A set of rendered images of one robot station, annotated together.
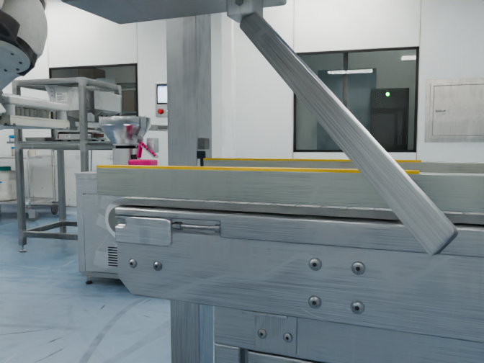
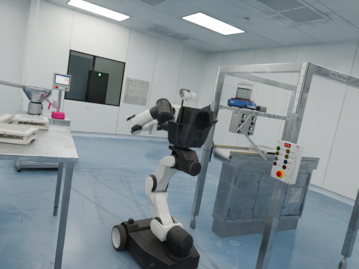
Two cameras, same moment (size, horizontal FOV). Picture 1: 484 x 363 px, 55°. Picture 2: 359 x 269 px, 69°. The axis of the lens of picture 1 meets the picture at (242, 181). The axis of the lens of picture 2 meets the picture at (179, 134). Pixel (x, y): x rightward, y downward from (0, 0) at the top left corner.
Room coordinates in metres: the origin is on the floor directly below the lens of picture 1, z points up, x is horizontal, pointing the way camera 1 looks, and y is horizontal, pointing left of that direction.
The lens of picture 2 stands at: (-0.65, 2.34, 1.31)
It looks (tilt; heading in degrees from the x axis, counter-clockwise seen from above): 8 degrees down; 310
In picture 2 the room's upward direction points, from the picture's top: 10 degrees clockwise
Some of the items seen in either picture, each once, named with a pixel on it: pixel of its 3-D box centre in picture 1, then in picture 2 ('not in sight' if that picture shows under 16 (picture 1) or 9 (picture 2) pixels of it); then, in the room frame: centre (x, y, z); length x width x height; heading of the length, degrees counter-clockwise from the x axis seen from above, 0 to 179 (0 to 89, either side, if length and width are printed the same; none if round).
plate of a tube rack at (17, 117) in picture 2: not in sight; (31, 118); (1.72, 1.46, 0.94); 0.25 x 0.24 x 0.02; 161
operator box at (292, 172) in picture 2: not in sight; (286, 161); (-0.10, 0.52, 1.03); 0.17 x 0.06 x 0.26; 159
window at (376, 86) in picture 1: (353, 101); (96, 79); (5.35, -1.28, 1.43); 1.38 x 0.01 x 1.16; 75
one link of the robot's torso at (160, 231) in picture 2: not in sight; (166, 227); (0.62, 0.78, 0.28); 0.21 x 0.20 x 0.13; 169
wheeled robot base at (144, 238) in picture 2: not in sight; (162, 235); (0.65, 0.77, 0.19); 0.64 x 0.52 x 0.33; 169
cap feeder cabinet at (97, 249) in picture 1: (137, 224); (41, 141); (3.24, 0.74, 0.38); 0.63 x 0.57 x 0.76; 75
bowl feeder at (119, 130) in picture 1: (133, 144); (41, 101); (3.31, 0.77, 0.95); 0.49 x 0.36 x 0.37; 75
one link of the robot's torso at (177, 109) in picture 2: not in sight; (188, 124); (0.58, 0.78, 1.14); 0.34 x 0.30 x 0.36; 78
